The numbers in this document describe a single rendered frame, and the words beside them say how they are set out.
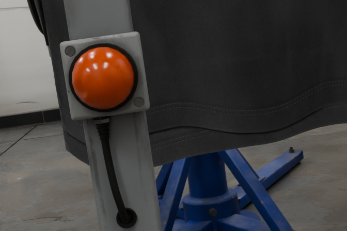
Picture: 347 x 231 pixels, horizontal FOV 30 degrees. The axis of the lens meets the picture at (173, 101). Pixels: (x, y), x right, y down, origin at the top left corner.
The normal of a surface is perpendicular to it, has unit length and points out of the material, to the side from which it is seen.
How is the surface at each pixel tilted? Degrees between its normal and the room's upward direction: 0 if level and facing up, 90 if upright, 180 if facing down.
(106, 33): 90
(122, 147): 90
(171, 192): 43
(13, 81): 90
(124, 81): 99
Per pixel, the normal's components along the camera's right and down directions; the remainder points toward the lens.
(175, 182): -0.43, -0.61
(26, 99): 0.02, 0.11
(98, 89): -0.12, 0.30
